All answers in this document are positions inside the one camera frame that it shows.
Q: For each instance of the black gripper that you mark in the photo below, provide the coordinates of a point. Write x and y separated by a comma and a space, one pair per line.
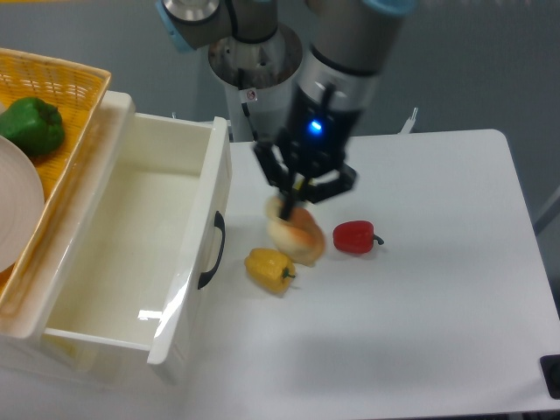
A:
306, 161

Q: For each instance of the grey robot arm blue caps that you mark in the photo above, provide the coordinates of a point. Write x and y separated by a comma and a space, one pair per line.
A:
294, 91

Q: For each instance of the upper white drawer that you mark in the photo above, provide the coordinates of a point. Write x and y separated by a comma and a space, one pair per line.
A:
130, 287

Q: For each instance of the red bell pepper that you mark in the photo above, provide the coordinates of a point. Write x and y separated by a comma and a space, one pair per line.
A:
355, 237

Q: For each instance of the yellow bell pepper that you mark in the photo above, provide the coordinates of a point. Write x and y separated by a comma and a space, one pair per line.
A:
271, 269

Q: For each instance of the yellow woven basket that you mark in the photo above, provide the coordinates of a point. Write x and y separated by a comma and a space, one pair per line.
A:
51, 103

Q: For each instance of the green bell pepper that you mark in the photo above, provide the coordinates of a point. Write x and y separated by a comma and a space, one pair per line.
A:
34, 126

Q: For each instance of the white plate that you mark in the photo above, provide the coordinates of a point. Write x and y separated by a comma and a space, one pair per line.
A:
22, 202

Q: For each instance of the black object at table edge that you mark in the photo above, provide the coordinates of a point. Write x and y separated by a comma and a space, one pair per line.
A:
550, 365

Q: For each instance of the black drawer handle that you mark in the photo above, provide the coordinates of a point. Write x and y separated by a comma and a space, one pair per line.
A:
216, 250

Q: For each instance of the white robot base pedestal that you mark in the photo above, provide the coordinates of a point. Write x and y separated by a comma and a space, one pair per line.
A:
258, 80

